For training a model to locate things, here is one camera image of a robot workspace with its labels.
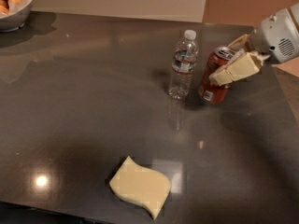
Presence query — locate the yellow wavy sponge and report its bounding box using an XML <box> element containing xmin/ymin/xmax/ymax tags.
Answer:
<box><xmin>109</xmin><ymin>156</ymin><xmax>172</xmax><ymax>220</ymax></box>

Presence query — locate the clear plastic water bottle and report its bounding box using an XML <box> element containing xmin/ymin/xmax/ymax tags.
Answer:
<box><xmin>168</xmin><ymin>30</ymin><xmax>199</xmax><ymax>100</ymax></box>

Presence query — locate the red coke can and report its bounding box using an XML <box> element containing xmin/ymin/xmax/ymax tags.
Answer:
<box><xmin>198</xmin><ymin>47</ymin><xmax>235</xmax><ymax>104</ymax></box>

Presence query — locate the silver metal bowl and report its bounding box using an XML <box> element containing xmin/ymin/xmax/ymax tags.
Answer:
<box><xmin>0</xmin><ymin>0</ymin><xmax>34</xmax><ymax>32</ymax></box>

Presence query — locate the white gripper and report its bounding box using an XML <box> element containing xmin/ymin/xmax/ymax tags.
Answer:
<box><xmin>216</xmin><ymin>3</ymin><xmax>299</xmax><ymax>85</ymax></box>

